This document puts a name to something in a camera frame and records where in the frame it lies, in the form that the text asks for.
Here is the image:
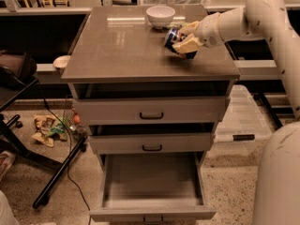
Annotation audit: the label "white object bottom left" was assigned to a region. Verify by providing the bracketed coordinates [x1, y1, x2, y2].
[0, 190, 20, 225]

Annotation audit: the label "black power cable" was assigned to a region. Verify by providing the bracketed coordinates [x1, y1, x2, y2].
[37, 82, 92, 225]

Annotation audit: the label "black table frame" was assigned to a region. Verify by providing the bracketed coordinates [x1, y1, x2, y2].
[0, 76, 85, 209]

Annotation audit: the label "bottom grey drawer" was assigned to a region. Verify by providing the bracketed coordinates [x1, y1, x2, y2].
[90, 152, 216, 225]

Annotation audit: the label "white ceramic bowl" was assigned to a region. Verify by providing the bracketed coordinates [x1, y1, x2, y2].
[146, 6, 175, 29]

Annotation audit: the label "wire basket with items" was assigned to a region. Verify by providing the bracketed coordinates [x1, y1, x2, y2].
[63, 95, 87, 141]

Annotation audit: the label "snack bags on floor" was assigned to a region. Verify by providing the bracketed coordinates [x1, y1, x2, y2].
[32, 115, 68, 147]

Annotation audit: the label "dark bag on table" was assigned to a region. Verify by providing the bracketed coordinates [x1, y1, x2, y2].
[0, 52, 37, 88]

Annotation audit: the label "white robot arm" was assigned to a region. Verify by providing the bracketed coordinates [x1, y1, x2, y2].
[172, 0, 300, 225]

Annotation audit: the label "grey drawer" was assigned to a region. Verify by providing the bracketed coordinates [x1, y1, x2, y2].
[90, 152, 216, 225]
[89, 133, 213, 155]
[74, 97, 228, 125]

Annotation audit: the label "top grey drawer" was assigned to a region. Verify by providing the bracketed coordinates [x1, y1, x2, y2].
[74, 97, 228, 125]

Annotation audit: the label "middle grey drawer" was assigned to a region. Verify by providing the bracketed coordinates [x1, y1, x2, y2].
[89, 133, 213, 155]

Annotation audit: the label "clear plastic storage bin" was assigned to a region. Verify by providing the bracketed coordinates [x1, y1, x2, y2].
[207, 85, 272, 158]

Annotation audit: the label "snack bag left edge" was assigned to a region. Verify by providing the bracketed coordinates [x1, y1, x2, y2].
[0, 151, 16, 183]

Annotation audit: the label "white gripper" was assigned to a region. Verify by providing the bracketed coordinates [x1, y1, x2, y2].
[172, 12, 224, 53]

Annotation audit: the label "grey drawer cabinet with countertop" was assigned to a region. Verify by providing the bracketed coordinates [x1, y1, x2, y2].
[61, 5, 241, 225]

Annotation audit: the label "black stand leg right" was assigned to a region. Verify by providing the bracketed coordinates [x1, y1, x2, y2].
[253, 92, 295, 130]

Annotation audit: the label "green chip bag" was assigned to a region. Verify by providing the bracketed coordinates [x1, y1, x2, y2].
[162, 22, 188, 32]

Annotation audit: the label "small white bowl on ledge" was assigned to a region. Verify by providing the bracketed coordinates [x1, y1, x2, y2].
[53, 55, 70, 69]

